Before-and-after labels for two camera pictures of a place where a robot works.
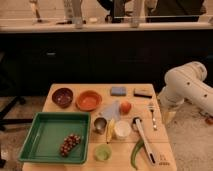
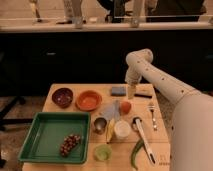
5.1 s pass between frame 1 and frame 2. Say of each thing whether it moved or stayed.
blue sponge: stayed
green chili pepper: stayed
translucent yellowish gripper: moved
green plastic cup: stayed
